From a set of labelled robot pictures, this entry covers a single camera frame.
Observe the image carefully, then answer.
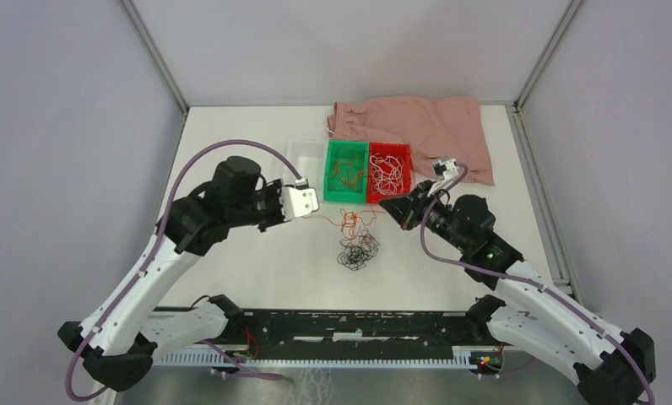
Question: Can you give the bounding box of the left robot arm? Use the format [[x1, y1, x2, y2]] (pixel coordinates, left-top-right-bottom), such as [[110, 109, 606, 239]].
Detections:
[[57, 156, 285, 392]]

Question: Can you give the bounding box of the red plastic bin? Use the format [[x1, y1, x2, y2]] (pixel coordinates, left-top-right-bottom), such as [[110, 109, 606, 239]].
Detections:
[[366, 142, 412, 204]]

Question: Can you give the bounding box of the green plastic bin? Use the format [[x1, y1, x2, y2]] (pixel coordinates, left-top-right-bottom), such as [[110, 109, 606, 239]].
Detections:
[[323, 139, 369, 203]]

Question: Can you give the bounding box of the pink cloth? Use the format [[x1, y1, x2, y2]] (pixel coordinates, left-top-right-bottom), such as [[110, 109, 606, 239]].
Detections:
[[327, 95, 495, 186]]

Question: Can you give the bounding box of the white cable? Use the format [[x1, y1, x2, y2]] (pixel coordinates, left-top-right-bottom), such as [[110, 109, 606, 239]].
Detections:
[[369, 154, 409, 197]]

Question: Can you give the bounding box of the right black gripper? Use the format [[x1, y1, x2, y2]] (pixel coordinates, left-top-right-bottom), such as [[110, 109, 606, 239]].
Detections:
[[378, 179, 470, 252]]

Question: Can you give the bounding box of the clear plastic bin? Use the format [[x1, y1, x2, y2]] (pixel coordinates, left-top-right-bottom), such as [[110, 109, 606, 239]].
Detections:
[[286, 140, 327, 198]]

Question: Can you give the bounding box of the orange cable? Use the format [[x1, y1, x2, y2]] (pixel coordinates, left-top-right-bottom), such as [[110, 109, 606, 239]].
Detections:
[[328, 157, 366, 192], [302, 207, 387, 233]]

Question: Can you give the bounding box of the white slotted cable duct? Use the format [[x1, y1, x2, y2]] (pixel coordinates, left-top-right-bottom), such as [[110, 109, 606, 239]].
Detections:
[[155, 347, 476, 370]]

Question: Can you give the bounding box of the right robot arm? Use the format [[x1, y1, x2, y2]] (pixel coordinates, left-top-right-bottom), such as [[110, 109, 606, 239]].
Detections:
[[378, 182, 656, 404]]

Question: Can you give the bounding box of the cable bundle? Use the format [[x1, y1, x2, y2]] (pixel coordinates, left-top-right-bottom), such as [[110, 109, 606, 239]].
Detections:
[[335, 220, 382, 273]]

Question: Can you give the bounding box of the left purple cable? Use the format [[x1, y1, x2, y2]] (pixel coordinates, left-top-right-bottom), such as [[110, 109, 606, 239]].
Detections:
[[64, 139, 309, 402]]

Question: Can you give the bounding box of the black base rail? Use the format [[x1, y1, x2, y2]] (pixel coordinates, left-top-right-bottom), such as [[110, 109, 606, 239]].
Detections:
[[151, 304, 523, 362]]

